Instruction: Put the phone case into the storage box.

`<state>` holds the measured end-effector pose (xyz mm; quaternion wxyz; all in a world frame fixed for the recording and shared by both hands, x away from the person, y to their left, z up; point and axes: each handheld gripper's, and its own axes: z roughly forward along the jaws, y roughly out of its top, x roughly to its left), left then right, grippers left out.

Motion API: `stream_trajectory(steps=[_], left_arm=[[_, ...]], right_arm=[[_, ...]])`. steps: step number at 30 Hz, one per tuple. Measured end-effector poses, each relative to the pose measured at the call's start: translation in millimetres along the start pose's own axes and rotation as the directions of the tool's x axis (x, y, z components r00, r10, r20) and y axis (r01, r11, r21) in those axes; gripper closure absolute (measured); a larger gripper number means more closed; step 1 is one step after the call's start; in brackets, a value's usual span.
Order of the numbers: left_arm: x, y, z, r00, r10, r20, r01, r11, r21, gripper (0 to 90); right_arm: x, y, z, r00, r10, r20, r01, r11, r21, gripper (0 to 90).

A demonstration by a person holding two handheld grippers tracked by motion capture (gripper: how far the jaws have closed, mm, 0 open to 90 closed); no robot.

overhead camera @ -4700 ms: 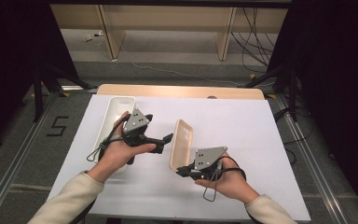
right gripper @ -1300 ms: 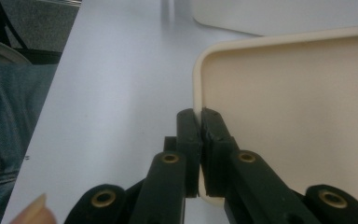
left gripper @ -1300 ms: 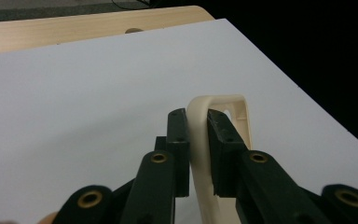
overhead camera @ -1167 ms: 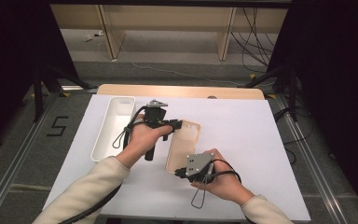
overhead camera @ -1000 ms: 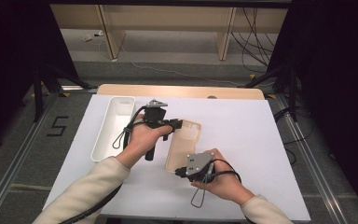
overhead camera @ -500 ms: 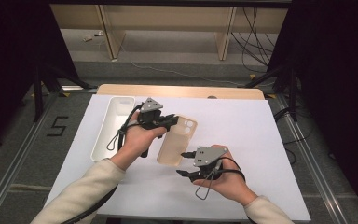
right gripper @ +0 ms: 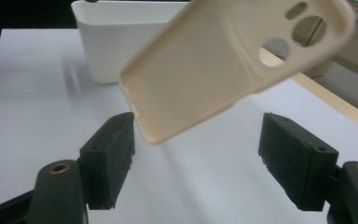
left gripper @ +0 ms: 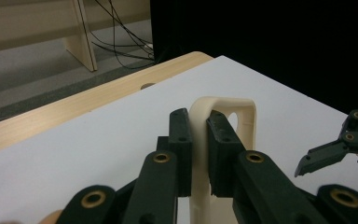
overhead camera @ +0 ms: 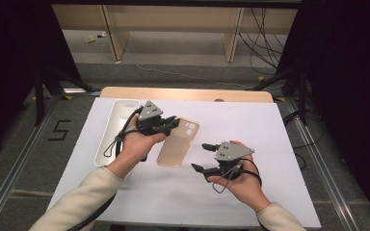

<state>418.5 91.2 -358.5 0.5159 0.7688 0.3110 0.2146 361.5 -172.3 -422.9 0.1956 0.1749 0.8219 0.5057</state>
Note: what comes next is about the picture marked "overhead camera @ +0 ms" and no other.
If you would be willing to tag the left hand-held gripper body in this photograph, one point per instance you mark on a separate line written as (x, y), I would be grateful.
(149, 112)

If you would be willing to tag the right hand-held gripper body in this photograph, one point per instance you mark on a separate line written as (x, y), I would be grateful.
(232, 152)

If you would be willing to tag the beige phone case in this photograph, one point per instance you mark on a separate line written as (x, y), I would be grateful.
(176, 147)

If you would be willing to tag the white plastic bin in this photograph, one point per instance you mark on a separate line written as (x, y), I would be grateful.
(122, 109)

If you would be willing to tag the person's left hand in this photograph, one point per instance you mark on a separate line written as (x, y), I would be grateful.
(135, 146)

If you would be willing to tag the person's right hand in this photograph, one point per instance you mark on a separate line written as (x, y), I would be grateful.
(247, 192)

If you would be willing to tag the light wooden table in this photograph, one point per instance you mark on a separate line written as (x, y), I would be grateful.
(189, 94)

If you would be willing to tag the white table cover sheet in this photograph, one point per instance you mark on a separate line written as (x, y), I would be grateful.
(237, 122)

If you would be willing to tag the black metal stand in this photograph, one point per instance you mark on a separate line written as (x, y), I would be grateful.
(303, 96)
(39, 96)

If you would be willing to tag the small white floor object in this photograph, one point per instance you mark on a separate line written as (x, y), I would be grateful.
(90, 39)
(102, 34)

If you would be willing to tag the black curtain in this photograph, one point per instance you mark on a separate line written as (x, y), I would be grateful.
(6, 48)
(350, 64)

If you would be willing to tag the aluminium floor rail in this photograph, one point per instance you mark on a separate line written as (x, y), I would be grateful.
(21, 163)
(318, 160)

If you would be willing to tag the light wooden desk frame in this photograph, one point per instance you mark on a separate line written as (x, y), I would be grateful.
(173, 19)

